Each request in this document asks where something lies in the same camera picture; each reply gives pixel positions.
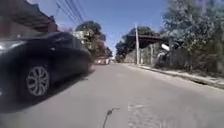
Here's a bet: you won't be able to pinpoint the vehicle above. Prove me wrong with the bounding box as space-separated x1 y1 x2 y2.
93 56 111 66

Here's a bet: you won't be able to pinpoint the dark trees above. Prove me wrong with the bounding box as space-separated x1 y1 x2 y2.
114 26 165 63

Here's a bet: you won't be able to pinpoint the pale concrete pole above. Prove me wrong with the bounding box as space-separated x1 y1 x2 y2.
134 23 141 66

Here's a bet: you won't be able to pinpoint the leafy green tree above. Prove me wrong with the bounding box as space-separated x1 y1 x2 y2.
74 20 114 60

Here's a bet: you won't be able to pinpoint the grey asphalt road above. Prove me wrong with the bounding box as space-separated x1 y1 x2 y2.
0 62 224 128

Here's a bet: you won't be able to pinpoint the black car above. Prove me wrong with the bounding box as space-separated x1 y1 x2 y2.
0 31 94 105

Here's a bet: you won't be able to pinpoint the grey raised sidewalk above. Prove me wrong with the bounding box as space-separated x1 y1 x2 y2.
127 62 224 90

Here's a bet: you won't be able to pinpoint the row of pale green trees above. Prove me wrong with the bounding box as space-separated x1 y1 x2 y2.
155 0 224 75

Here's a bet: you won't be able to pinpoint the red brick building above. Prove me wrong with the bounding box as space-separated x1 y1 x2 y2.
0 0 60 40

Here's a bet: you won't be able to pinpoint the roadside wall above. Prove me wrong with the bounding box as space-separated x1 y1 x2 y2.
123 43 174 66

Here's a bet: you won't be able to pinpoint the overhead wires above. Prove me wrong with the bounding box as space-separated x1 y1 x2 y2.
54 0 88 25

